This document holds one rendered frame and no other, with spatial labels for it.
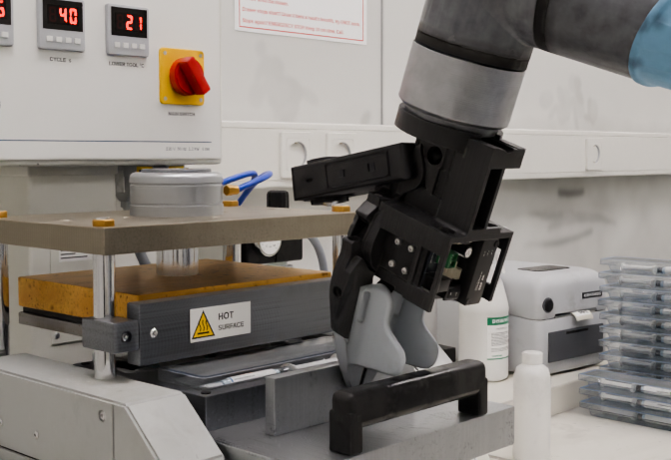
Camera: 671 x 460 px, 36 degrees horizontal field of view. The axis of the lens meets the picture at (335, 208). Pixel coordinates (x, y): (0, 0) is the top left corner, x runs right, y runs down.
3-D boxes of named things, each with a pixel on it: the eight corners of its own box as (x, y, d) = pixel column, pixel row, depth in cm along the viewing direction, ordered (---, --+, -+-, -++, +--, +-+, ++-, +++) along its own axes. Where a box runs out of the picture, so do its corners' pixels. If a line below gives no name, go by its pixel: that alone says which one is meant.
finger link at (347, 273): (332, 341, 71) (364, 223, 68) (316, 331, 72) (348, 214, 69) (377, 333, 74) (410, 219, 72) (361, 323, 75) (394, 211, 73)
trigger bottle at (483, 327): (448, 378, 170) (449, 226, 169) (472, 370, 177) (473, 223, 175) (497, 385, 165) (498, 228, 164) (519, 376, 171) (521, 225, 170)
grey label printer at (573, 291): (431, 358, 186) (431, 263, 185) (504, 345, 199) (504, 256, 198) (542, 381, 168) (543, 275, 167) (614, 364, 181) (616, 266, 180)
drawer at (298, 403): (50, 440, 84) (48, 343, 83) (254, 394, 100) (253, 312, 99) (312, 531, 64) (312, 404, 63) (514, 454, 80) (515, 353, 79)
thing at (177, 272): (18, 323, 88) (16, 211, 87) (219, 296, 104) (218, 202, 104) (140, 349, 76) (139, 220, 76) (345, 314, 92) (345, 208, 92)
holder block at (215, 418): (72, 394, 83) (72, 362, 83) (258, 358, 98) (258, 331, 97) (206, 432, 72) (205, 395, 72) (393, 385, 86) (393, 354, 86)
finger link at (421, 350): (402, 423, 73) (438, 304, 70) (343, 382, 76) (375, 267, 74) (429, 415, 75) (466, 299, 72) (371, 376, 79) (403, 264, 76)
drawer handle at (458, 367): (328, 451, 67) (328, 389, 67) (466, 409, 78) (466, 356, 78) (350, 457, 66) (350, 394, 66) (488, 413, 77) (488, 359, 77)
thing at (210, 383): (203, 410, 73) (203, 378, 73) (155, 397, 77) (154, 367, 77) (376, 370, 87) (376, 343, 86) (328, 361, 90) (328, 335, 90)
